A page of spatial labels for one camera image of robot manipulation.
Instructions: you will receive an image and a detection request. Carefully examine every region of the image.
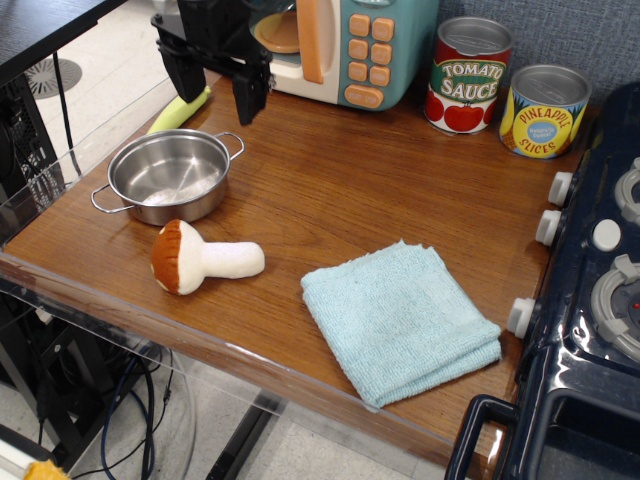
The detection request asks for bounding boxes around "orange fuzzy object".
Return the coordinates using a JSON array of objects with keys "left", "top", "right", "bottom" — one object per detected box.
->
[{"left": 22, "top": 460, "right": 69, "bottom": 480}]

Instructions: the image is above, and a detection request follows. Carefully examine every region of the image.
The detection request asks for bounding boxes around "black cable bundle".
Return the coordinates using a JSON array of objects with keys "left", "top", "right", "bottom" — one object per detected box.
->
[{"left": 29, "top": 344, "right": 176, "bottom": 480}]

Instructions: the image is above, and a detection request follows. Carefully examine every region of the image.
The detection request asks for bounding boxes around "small steel pot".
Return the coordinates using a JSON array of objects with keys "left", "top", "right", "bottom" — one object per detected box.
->
[{"left": 91, "top": 129, "right": 246, "bottom": 226}]

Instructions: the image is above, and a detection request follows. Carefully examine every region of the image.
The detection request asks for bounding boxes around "green handled metal spoon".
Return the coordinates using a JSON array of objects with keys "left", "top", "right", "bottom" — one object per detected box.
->
[{"left": 147, "top": 86, "right": 211, "bottom": 134}]

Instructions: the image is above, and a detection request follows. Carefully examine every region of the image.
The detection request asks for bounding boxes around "light blue folded cloth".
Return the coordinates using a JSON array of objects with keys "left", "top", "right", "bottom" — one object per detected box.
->
[{"left": 301, "top": 241, "right": 501, "bottom": 409}]

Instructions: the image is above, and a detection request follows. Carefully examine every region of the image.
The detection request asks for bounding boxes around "teal toy microwave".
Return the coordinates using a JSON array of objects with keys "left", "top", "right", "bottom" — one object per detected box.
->
[{"left": 249, "top": 0, "right": 440, "bottom": 111}]

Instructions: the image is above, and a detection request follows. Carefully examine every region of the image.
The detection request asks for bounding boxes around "dark blue toy stove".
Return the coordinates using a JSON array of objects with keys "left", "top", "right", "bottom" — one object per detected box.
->
[{"left": 446, "top": 83, "right": 639, "bottom": 479}]

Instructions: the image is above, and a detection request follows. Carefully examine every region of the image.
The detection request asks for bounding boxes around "pineapple slices can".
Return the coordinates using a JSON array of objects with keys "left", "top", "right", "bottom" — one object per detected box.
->
[{"left": 499, "top": 64, "right": 592, "bottom": 160}]

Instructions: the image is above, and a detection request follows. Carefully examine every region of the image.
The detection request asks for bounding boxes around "black desk at left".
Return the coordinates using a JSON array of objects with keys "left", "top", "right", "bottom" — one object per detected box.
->
[{"left": 1, "top": 0, "right": 124, "bottom": 85}]

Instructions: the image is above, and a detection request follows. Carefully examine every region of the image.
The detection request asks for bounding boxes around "clear acrylic table guard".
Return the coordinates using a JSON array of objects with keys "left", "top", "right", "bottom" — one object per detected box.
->
[{"left": 1, "top": 79, "right": 453, "bottom": 464}]

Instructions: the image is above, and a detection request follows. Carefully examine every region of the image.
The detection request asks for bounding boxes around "blue cable under table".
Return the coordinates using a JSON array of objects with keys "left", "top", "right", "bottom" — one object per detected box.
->
[{"left": 99, "top": 354, "right": 156, "bottom": 480}]

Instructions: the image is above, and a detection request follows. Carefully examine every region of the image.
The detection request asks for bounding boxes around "tomato sauce can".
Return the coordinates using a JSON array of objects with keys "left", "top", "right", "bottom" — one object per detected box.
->
[{"left": 424, "top": 16, "right": 514, "bottom": 134}]

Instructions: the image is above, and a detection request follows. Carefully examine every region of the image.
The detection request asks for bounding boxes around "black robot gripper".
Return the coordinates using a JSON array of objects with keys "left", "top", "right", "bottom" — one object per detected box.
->
[{"left": 151, "top": 1, "right": 273, "bottom": 126}]

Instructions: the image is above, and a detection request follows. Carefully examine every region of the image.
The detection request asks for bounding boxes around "plush brown white mushroom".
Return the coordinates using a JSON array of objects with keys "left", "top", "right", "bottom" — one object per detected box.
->
[{"left": 151, "top": 219, "right": 266, "bottom": 296}]

